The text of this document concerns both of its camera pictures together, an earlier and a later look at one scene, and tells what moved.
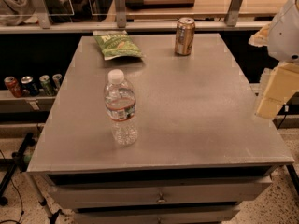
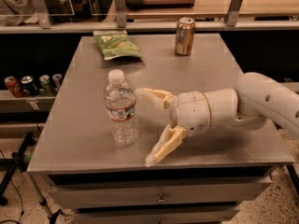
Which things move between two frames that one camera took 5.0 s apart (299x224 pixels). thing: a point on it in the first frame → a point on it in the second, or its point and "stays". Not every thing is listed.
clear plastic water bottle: (120, 103) stays
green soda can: (46, 86) stays
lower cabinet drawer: (157, 215) stays
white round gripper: (284, 36) → (191, 112)
